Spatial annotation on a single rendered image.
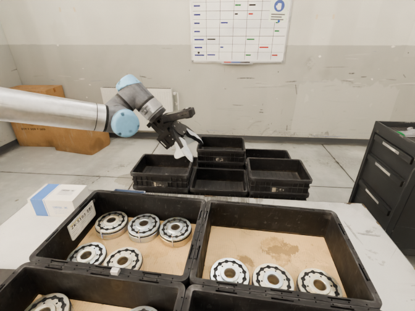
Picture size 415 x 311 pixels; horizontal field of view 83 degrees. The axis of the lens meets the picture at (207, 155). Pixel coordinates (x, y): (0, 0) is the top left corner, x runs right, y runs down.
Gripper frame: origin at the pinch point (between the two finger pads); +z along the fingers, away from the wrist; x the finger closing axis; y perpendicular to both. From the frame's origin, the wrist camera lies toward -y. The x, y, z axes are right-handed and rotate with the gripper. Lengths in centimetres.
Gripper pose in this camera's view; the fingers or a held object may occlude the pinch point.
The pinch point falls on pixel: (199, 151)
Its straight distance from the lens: 84.3
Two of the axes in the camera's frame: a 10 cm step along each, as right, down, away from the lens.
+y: -7.0, 5.6, 4.4
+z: 6.8, 7.1, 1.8
